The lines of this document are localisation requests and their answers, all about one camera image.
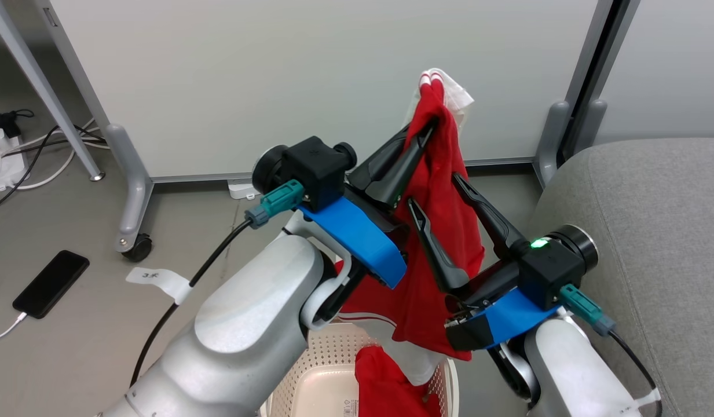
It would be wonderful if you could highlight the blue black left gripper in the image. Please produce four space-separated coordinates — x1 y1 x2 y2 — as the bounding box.
298 118 440 290

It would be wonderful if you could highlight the plain red garment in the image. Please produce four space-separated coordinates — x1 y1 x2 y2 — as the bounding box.
354 345 445 417

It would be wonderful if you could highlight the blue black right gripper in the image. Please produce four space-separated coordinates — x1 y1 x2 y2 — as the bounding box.
407 173 561 352

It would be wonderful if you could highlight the red garment with white stripes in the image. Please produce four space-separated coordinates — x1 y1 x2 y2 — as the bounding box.
334 68 486 386

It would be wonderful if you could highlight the black power adapter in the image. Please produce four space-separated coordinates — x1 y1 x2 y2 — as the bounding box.
0 109 35 141

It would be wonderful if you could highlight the black smartphone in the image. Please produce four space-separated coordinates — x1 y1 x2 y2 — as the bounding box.
12 250 91 320

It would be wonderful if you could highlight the black cable with paper tag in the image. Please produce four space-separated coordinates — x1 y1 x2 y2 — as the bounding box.
130 178 306 387

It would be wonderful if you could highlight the white floor cable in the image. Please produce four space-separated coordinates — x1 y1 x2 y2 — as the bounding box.
12 118 111 192

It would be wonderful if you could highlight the black cable with teal plug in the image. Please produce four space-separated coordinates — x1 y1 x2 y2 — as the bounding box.
558 283 663 417

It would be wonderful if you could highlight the white phone charging cable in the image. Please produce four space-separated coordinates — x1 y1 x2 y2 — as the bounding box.
0 272 29 346

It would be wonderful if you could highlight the grey fabric sofa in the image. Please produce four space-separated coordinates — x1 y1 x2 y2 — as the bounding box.
528 137 714 417

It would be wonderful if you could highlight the narrow white partition panel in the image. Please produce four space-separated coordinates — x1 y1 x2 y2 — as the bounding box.
558 0 714 169

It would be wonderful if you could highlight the grey metal table leg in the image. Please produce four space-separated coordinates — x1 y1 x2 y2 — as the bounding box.
0 0 106 182

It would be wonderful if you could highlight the black floor cable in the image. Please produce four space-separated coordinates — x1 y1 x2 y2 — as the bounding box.
0 125 108 214

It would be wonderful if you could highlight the white perforated laundry basket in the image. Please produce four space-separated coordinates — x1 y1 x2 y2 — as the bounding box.
259 321 459 417

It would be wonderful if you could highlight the white power strip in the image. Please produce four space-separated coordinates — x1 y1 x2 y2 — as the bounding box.
0 123 28 192

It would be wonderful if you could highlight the wide white partition panel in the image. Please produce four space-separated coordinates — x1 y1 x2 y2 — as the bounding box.
31 0 616 262

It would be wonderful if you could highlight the small white floor box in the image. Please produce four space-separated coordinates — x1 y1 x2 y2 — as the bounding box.
228 178 260 201

